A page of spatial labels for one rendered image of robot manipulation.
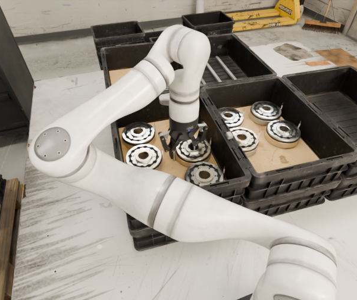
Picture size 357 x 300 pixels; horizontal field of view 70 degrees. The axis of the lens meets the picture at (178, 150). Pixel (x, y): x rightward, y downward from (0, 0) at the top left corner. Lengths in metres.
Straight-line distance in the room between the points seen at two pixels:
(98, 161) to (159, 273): 0.36
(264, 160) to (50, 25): 3.52
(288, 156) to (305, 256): 0.46
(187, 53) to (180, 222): 0.31
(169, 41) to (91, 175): 0.30
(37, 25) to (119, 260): 3.53
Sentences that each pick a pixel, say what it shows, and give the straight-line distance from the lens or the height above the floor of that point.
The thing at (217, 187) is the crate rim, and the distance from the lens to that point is 0.58.
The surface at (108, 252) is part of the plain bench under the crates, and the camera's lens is 0.77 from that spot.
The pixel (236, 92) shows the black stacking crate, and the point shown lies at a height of 0.90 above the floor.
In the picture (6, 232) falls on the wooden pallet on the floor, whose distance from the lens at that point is 1.66.
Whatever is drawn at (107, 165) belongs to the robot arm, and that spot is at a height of 1.04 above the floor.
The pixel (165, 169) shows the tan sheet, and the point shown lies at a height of 0.83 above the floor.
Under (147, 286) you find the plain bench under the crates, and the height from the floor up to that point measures 0.70.
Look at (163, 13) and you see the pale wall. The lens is 4.09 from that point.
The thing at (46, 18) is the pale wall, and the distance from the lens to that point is 3.95.
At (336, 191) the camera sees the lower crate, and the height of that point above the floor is 0.75.
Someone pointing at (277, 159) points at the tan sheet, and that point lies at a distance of 0.82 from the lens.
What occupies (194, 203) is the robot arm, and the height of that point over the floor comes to 1.06.
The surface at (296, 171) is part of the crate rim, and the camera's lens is 0.67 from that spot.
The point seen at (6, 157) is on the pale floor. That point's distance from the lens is 2.29.
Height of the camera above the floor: 1.39
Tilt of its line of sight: 45 degrees down
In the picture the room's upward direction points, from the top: straight up
